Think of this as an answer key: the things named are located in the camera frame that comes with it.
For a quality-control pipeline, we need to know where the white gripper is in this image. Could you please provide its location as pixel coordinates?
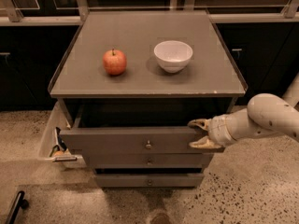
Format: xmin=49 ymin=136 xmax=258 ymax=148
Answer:
xmin=188 ymin=115 xmax=235 ymax=149

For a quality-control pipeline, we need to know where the grey top drawer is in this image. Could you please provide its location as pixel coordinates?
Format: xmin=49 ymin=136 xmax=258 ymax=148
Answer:
xmin=60 ymin=110 xmax=224 ymax=156

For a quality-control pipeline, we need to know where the grey drawer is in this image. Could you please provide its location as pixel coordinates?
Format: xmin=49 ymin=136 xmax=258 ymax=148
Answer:
xmin=83 ymin=154 xmax=212 ymax=169
xmin=94 ymin=174 xmax=204 ymax=188
xmin=60 ymin=110 xmax=224 ymax=156

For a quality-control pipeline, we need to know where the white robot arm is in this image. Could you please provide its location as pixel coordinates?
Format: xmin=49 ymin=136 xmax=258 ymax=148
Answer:
xmin=188 ymin=75 xmax=299 ymax=149

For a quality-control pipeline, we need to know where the grey bottom drawer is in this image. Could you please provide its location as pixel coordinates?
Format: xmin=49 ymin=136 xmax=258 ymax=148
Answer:
xmin=94 ymin=174 xmax=204 ymax=188

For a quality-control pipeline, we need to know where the grey middle drawer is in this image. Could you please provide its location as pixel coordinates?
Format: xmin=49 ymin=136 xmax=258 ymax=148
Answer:
xmin=83 ymin=154 xmax=212 ymax=169

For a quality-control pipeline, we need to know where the grey drawer cabinet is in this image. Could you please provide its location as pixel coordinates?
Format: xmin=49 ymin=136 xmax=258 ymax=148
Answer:
xmin=50 ymin=11 xmax=247 ymax=177

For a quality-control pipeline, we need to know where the white ceramic bowl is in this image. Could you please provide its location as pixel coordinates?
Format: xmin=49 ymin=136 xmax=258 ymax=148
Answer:
xmin=154 ymin=40 xmax=193 ymax=73

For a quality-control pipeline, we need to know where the red apple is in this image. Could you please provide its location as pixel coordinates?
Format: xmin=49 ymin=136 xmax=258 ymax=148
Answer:
xmin=102 ymin=49 xmax=127 ymax=76

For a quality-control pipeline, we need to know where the snack bag in bin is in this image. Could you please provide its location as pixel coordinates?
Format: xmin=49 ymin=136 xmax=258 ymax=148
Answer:
xmin=50 ymin=127 xmax=70 ymax=157

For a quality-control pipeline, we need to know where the translucent plastic bin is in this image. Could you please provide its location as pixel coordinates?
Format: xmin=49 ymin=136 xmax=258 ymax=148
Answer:
xmin=37 ymin=103 xmax=86 ymax=169

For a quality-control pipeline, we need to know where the metal railing frame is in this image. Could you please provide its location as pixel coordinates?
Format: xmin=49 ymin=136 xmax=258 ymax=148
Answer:
xmin=0 ymin=0 xmax=299 ymax=26

